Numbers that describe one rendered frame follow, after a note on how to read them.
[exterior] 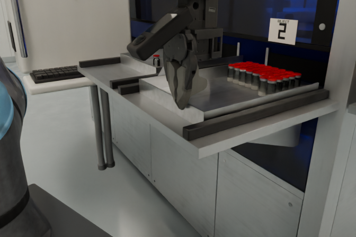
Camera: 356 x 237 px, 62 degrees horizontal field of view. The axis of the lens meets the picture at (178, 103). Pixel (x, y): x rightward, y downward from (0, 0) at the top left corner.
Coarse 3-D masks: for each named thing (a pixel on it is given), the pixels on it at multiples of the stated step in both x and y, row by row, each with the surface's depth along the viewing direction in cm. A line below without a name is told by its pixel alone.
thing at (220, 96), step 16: (144, 80) 73; (160, 80) 75; (208, 80) 83; (224, 80) 83; (160, 96) 64; (192, 96) 70; (208, 96) 70; (224, 96) 70; (240, 96) 70; (256, 96) 70; (272, 96) 61; (288, 96) 64; (176, 112) 60; (192, 112) 55; (208, 112) 52; (224, 112) 55
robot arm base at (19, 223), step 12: (24, 204) 34; (36, 204) 39; (0, 216) 31; (12, 216) 32; (24, 216) 34; (36, 216) 37; (0, 228) 31; (12, 228) 33; (24, 228) 34; (36, 228) 37; (48, 228) 39
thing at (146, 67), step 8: (120, 56) 104; (128, 56) 99; (152, 56) 111; (160, 56) 112; (240, 56) 100; (128, 64) 99; (136, 64) 94; (144, 64) 89; (152, 64) 102; (160, 64) 102; (200, 64) 92; (208, 64) 93; (144, 72) 90; (152, 72) 86
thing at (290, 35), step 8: (272, 24) 78; (288, 24) 74; (296, 24) 72; (272, 32) 79; (280, 32) 77; (288, 32) 75; (296, 32) 73; (272, 40) 79; (280, 40) 77; (288, 40) 75
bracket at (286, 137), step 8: (288, 128) 74; (296, 128) 76; (264, 136) 69; (272, 136) 71; (280, 136) 73; (288, 136) 75; (296, 136) 77; (272, 144) 72; (280, 144) 74; (288, 144) 76; (296, 144) 78
